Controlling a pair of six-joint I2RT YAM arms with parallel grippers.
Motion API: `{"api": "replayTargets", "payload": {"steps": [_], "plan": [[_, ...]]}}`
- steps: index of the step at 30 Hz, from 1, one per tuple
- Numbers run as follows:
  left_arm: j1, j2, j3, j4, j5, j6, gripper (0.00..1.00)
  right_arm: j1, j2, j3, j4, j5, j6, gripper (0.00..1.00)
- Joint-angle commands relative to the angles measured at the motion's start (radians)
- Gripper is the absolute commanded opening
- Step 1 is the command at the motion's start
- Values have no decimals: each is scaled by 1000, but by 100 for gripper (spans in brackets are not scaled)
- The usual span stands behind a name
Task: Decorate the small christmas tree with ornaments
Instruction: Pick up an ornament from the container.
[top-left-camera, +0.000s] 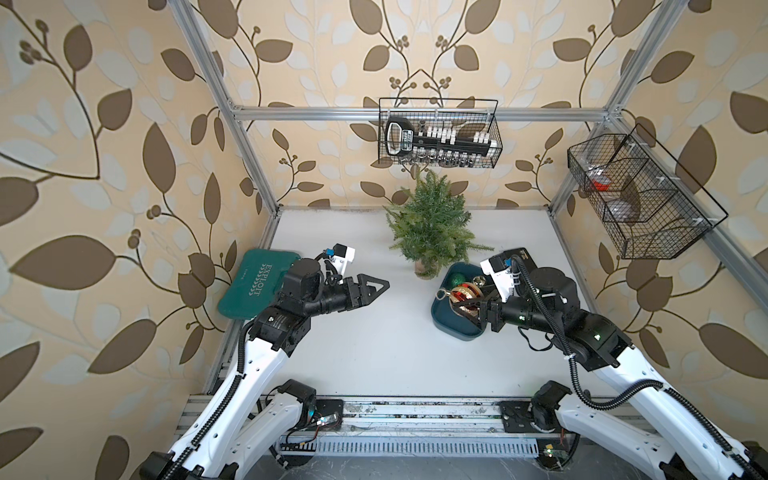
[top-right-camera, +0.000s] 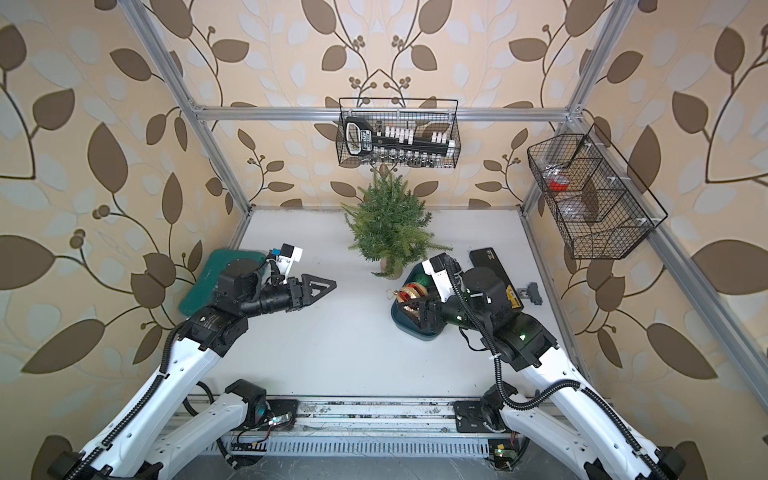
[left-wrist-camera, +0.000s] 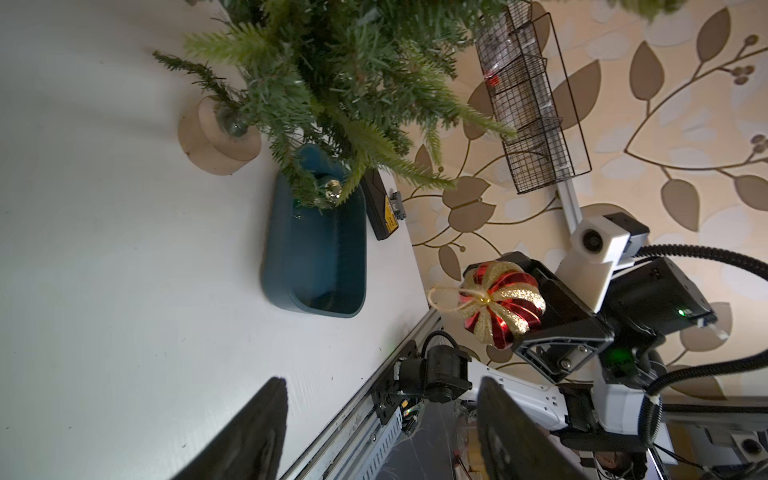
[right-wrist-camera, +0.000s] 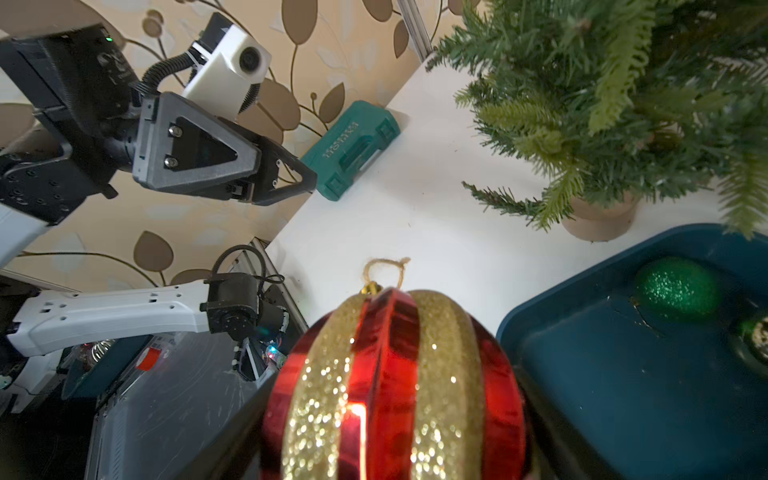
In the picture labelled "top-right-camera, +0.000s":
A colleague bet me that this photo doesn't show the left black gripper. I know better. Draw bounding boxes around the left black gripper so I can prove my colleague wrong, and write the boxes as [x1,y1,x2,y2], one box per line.
[237,275,334,320]

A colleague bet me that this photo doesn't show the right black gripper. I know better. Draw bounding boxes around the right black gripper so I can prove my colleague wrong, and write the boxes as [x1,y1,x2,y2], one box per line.
[401,283,492,335]

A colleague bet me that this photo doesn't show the red gold striped ornament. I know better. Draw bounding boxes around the red gold striped ornament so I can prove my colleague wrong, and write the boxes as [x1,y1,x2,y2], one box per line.
[392,281,430,308]

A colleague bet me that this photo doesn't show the dark teal plastic tray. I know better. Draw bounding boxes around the dark teal plastic tray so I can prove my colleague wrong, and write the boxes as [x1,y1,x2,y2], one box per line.
[391,264,461,341]

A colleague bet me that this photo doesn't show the green glitter ball ornament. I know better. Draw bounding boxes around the green glitter ball ornament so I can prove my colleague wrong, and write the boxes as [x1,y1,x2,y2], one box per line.
[415,273,433,287]

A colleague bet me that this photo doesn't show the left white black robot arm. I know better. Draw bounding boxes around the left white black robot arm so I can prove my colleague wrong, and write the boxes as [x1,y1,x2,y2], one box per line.
[47,257,337,479]

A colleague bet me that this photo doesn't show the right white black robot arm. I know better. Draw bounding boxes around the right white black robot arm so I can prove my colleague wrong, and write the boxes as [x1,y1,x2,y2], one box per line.
[392,254,685,479]

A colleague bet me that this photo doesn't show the small green christmas tree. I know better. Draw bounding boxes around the small green christmas tree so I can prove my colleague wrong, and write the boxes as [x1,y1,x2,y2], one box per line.
[342,171,452,279]

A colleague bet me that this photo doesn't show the black flat device with label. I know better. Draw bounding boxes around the black flat device with label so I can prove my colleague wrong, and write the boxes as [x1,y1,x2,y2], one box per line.
[469,247,523,311]

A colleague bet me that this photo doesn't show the small grey clamp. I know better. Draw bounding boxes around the small grey clamp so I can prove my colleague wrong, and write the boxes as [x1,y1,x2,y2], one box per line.
[518,282,543,306]

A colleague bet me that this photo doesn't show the black socket tool set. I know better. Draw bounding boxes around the black socket tool set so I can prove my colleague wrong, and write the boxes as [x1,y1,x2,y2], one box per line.
[337,116,461,158]

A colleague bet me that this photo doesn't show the red item in basket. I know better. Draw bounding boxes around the red item in basket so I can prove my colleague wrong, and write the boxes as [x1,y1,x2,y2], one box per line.
[542,165,571,194]

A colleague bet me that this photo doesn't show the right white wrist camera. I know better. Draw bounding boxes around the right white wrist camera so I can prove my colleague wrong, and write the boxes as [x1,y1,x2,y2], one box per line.
[421,253,455,303]

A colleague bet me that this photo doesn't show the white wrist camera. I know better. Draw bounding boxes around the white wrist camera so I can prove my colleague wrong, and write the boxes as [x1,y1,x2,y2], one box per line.
[421,253,455,303]
[267,243,303,277]

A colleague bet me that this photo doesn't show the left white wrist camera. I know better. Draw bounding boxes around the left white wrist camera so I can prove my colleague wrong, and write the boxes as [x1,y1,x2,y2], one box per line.
[267,243,303,277]

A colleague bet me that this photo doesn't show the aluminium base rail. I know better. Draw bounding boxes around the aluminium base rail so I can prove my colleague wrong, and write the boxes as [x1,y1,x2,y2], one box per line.
[270,396,463,441]

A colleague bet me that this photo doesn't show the back black wire basket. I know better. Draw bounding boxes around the back black wire basket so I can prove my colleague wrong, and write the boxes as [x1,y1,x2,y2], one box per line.
[335,96,461,169]

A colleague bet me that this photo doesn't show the black wire basket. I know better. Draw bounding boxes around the black wire basket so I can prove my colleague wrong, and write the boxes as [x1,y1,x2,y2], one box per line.
[335,96,461,169]
[527,124,668,260]

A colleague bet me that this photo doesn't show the right black wire basket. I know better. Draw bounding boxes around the right black wire basket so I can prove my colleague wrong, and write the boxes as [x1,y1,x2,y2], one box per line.
[527,124,668,260]

